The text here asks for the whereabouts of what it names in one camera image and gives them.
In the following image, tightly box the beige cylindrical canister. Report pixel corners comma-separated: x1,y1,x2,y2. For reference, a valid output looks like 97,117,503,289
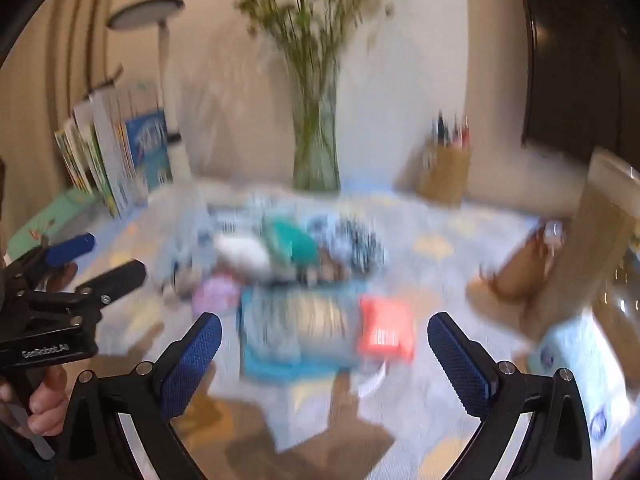
522,147,640,342

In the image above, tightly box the black white checkered scrunchie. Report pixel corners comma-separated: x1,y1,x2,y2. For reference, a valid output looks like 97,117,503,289
334,217,387,274

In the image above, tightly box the green flat book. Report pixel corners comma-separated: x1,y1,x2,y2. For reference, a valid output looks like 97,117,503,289
7,189,99,261

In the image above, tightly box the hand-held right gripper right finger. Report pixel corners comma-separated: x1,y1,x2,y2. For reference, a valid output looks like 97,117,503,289
426,311,598,480

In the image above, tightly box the row of books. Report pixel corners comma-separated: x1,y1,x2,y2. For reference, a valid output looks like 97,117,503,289
54,80,174,220

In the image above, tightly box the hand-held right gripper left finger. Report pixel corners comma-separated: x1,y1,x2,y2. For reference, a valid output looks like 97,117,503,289
52,311,223,480

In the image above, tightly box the tan leather pouch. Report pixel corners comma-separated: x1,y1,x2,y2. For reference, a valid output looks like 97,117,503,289
467,232,567,302

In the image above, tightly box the black wall television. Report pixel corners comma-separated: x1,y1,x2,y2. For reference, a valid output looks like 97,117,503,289
514,0,640,162

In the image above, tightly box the leaf pattern table cloth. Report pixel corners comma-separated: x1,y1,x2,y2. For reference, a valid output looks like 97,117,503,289
10,180,631,480

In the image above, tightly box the blue striped towel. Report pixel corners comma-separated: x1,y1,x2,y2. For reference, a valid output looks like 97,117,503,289
238,282,372,382

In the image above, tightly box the wooden pen holder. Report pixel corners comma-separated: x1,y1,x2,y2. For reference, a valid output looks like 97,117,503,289
418,144,474,206

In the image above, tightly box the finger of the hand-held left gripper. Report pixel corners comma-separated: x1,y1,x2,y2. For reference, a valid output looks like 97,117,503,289
15,259,149,328
4,232,97,293

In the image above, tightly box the orange plastic packet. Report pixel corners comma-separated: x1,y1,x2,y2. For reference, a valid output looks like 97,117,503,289
357,296,417,364

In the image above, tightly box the lilac plastic packet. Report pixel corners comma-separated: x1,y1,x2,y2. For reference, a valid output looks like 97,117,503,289
192,276,240,319

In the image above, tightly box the brown plush item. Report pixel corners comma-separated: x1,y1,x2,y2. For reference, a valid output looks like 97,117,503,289
300,255,352,287

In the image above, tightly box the glass vase with flowers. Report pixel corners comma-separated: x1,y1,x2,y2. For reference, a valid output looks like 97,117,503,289
232,0,407,111

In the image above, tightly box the white desk lamp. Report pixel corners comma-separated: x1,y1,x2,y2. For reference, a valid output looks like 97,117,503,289
109,0,194,184

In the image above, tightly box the clear glass vase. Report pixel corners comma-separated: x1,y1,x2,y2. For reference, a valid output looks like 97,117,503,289
291,85,343,192

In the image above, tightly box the patterned tissue pack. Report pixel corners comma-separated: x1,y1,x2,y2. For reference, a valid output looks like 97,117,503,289
527,310,634,452

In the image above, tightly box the teal cloth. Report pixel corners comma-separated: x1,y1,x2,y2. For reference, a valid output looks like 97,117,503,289
260,215,322,267

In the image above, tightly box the person's left hand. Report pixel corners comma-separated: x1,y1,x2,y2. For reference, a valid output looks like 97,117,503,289
0,364,71,437

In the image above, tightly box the white soft pad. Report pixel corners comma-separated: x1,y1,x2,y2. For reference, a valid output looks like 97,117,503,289
215,235,274,274

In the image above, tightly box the bunch of pens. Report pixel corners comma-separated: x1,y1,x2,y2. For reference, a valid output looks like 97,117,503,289
430,110,472,152

